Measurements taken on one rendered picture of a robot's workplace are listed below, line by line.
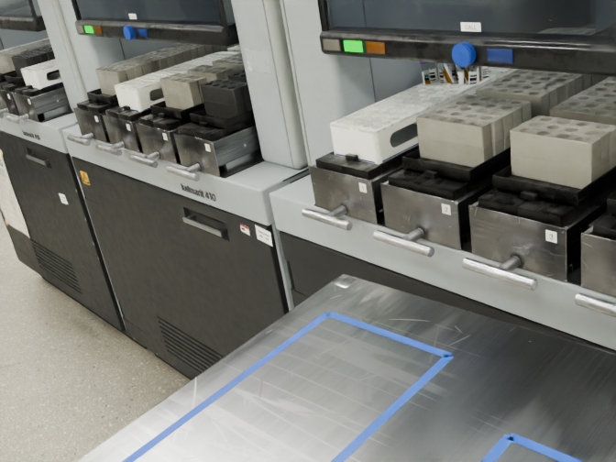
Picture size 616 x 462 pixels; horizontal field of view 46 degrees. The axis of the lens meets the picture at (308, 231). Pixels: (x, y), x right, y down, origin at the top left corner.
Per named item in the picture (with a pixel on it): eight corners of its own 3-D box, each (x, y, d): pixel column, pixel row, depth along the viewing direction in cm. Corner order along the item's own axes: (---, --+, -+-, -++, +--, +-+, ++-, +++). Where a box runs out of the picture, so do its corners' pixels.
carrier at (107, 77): (132, 95, 172) (125, 70, 169) (124, 97, 170) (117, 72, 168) (108, 91, 180) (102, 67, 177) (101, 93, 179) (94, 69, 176)
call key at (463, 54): (457, 64, 93) (456, 40, 91) (477, 65, 91) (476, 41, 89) (451, 67, 92) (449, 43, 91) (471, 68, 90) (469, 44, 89)
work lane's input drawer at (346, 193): (553, 84, 155) (552, 42, 151) (615, 91, 145) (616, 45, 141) (294, 217, 115) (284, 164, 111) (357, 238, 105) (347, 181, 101)
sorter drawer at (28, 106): (214, 53, 246) (208, 27, 242) (238, 56, 236) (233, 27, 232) (5, 122, 206) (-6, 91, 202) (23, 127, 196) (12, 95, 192)
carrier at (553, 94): (559, 127, 107) (558, 87, 105) (551, 132, 106) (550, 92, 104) (492, 118, 116) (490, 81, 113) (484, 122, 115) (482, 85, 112)
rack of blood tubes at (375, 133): (453, 104, 131) (450, 70, 129) (500, 110, 124) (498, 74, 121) (333, 161, 115) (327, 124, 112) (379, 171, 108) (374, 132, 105)
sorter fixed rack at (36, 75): (119, 62, 222) (114, 41, 219) (136, 64, 215) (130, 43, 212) (27, 91, 206) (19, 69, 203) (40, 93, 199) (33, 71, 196)
